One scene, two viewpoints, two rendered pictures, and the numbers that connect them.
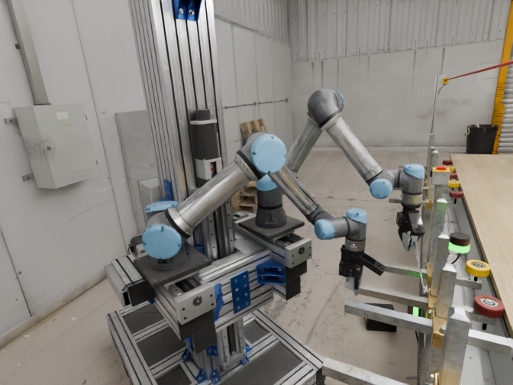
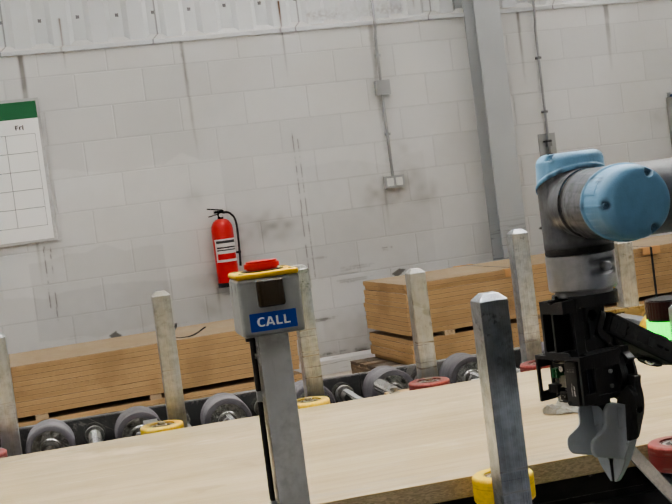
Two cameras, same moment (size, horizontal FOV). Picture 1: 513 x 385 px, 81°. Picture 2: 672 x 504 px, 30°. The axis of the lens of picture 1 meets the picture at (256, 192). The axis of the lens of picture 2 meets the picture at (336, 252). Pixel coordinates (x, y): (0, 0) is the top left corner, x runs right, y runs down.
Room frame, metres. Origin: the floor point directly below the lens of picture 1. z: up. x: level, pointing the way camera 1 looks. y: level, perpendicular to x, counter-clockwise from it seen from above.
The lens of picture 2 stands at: (2.24, 0.23, 1.30)
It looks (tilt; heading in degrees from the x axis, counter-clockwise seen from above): 3 degrees down; 229
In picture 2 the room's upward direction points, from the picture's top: 7 degrees counter-clockwise
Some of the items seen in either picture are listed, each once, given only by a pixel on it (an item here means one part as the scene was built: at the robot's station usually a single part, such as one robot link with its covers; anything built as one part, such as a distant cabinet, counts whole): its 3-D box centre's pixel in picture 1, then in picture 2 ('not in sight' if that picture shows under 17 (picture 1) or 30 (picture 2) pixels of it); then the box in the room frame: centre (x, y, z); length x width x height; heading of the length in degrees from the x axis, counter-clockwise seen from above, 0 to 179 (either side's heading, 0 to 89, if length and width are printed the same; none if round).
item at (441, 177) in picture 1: (440, 176); (266, 303); (1.38, -0.88, 1.18); 0.07 x 0.07 x 0.08; 61
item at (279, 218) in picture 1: (270, 211); not in sight; (1.32, -0.06, 1.09); 0.15 x 0.15 x 0.10
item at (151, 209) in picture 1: (164, 219); not in sight; (1.02, 0.34, 1.21); 0.13 x 0.12 x 0.14; 13
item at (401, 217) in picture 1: (408, 215); (585, 348); (1.15, -0.63, 1.09); 0.09 x 0.08 x 0.12; 171
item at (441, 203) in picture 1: (435, 250); (512, 494); (1.16, -0.76, 0.92); 0.04 x 0.04 x 0.48; 61
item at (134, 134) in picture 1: (172, 177); not in sight; (3.43, 0.96, 0.78); 0.90 x 0.45 x 1.55; 156
